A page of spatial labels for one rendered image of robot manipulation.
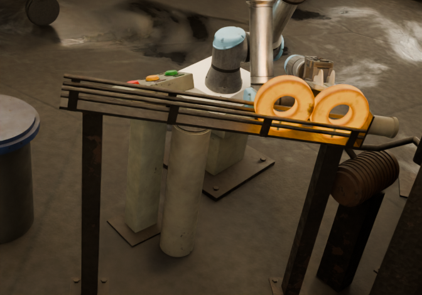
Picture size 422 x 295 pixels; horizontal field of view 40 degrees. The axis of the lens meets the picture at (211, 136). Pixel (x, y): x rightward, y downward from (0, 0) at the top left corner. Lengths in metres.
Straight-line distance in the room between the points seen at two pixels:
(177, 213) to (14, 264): 0.56
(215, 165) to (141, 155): 0.54
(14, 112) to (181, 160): 0.57
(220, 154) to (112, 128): 0.58
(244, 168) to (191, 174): 0.69
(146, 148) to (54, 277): 0.51
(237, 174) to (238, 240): 0.38
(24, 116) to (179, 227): 0.62
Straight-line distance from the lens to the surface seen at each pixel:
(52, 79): 3.06
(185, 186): 1.84
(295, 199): 2.40
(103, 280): 1.94
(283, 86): 1.48
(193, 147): 1.75
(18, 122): 1.91
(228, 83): 2.24
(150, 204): 2.06
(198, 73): 2.38
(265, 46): 1.87
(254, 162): 2.52
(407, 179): 2.72
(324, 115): 1.56
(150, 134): 1.87
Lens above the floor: 1.44
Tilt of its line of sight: 33 degrees down
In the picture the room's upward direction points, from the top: 9 degrees clockwise
